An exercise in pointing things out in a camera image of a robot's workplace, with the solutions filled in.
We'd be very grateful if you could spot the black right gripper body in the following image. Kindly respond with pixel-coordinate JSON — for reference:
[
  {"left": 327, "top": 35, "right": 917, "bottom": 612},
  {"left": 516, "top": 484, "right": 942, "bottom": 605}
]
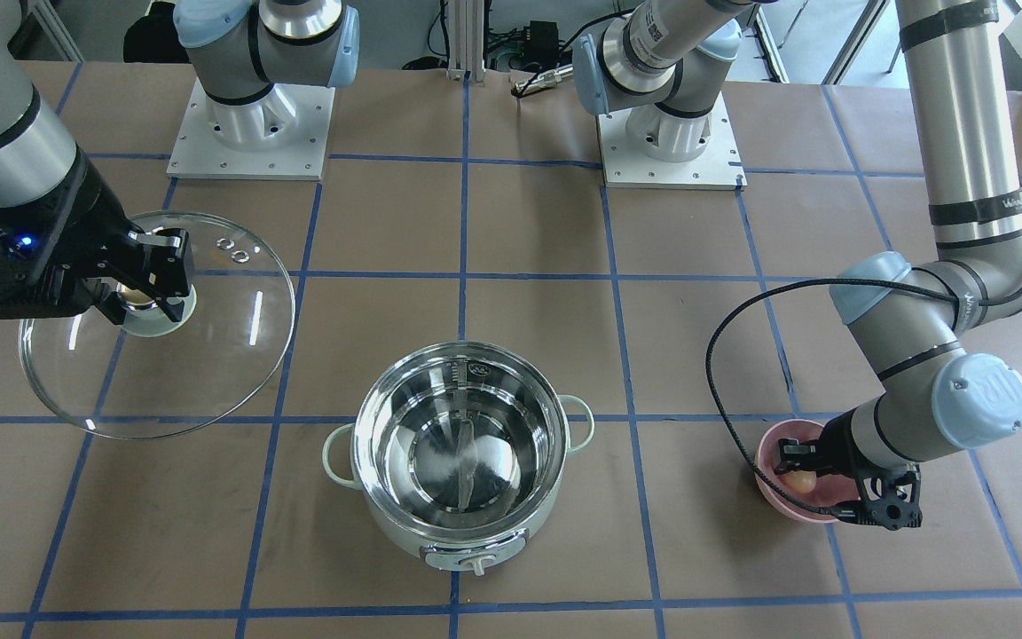
[{"left": 0, "top": 151, "right": 147, "bottom": 320}]

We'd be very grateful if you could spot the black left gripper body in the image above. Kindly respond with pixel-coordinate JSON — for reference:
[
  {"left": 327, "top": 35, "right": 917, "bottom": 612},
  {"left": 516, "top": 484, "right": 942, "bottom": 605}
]
[{"left": 808, "top": 417, "right": 883, "bottom": 498}]

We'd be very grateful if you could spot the beige egg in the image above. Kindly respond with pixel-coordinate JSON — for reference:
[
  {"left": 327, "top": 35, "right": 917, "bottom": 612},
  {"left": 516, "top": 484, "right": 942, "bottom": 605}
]
[{"left": 779, "top": 470, "right": 818, "bottom": 496}]

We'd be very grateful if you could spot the glass pot lid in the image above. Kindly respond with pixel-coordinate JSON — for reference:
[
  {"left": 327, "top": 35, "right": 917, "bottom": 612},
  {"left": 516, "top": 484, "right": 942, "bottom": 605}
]
[{"left": 18, "top": 210, "right": 296, "bottom": 440}]

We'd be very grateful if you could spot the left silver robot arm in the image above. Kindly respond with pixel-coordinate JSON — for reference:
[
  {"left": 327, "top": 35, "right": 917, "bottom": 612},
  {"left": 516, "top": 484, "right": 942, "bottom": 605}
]
[{"left": 570, "top": 1, "right": 1022, "bottom": 530}]

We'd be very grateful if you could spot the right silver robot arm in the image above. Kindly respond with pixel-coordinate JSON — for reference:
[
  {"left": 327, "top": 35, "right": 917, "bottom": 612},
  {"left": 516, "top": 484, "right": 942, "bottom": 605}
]
[{"left": 0, "top": 1, "right": 362, "bottom": 327}]

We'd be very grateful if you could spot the pale green steel pot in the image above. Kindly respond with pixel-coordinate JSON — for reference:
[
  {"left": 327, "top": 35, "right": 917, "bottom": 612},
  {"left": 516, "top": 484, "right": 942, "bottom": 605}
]
[{"left": 321, "top": 340, "right": 595, "bottom": 575}]

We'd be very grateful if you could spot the pink plastic bowl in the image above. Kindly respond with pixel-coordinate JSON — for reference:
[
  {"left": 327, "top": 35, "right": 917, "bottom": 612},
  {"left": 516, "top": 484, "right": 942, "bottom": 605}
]
[{"left": 755, "top": 418, "right": 857, "bottom": 524}]

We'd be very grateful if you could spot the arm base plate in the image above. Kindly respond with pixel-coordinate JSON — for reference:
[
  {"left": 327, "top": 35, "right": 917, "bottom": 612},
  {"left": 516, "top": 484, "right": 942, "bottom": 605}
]
[
  {"left": 166, "top": 83, "right": 336, "bottom": 182},
  {"left": 597, "top": 94, "right": 747, "bottom": 190}
]

